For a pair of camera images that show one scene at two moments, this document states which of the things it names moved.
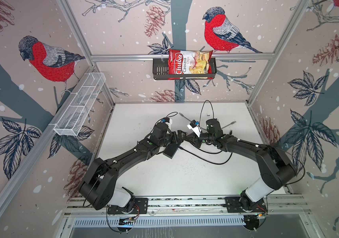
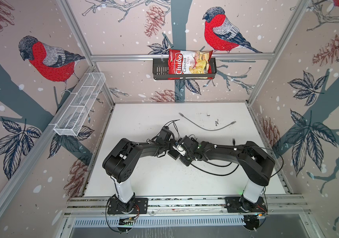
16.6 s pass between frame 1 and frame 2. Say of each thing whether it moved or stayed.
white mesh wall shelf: stayed
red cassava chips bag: stayed
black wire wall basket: stayed
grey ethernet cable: stayed
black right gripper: moved
